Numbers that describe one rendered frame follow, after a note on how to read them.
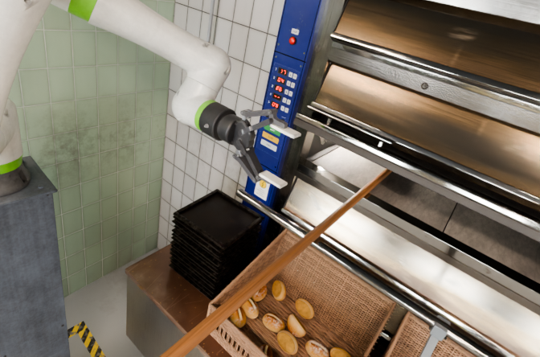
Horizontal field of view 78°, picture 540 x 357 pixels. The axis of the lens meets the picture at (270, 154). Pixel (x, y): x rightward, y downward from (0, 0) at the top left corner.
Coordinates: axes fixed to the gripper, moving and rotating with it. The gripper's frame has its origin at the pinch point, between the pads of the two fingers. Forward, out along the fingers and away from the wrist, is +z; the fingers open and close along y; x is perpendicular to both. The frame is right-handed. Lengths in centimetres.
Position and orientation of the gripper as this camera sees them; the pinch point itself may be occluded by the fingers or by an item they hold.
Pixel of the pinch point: (286, 159)
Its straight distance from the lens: 79.5
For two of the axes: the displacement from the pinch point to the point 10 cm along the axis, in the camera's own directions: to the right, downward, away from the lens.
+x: -6.1, 2.5, -7.5
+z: 7.6, 4.3, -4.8
